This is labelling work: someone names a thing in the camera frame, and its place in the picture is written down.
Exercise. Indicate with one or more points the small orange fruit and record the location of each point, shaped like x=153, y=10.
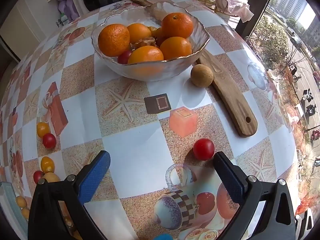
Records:
x=156, y=32

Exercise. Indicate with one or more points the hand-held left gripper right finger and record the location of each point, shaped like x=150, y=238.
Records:
x=228, y=177

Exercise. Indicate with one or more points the white shelf cabinet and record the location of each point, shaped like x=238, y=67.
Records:
x=27, y=22

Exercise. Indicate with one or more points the tan round longan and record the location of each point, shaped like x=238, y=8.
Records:
x=201, y=75
x=51, y=177

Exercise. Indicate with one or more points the grey rimmed white tray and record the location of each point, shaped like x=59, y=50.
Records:
x=7, y=197

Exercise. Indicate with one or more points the glass window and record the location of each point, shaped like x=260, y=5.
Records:
x=287, y=17

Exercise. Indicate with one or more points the clear glass bowl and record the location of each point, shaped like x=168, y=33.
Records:
x=150, y=72

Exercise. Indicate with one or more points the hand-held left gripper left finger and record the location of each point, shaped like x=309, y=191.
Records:
x=96, y=177

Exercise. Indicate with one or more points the dried physalis husk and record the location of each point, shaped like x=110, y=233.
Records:
x=146, y=41

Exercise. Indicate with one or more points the orange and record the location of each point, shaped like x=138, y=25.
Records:
x=113, y=40
x=145, y=55
x=177, y=25
x=175, y=48
x=138, y=31

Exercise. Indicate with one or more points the printed checkered tablecloth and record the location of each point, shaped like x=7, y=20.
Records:
x=140, y=155

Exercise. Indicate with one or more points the white bottle green label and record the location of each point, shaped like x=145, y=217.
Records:
x=64, y=18

